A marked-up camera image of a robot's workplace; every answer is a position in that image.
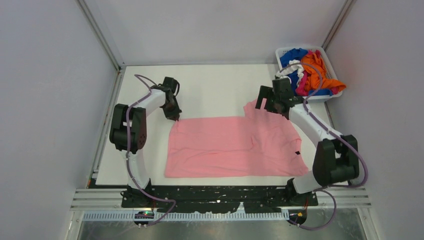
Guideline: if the white plastic laundry basket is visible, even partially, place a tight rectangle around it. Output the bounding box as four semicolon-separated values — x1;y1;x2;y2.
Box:
275;44;343;103

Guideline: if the aluminium frame rail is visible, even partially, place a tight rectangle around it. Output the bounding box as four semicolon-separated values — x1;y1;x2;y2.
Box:
71;187;371;210

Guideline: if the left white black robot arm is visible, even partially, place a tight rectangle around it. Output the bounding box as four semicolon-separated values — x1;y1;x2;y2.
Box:
109;77;182;208

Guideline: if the white t shirt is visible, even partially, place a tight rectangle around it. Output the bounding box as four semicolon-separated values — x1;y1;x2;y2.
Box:
275;60;305;86

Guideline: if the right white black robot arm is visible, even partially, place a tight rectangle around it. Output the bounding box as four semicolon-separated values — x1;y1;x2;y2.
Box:
255;77;360;205

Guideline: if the blue t shirt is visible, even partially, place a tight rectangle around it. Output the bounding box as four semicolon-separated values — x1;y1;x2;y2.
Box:
277;48;331;97

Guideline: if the light pink t shirt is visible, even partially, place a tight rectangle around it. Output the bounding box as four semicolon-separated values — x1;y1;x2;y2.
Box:
164;101;309;178

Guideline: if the orange t shirt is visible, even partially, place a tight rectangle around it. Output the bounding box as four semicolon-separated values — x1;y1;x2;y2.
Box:
301;50;347;94

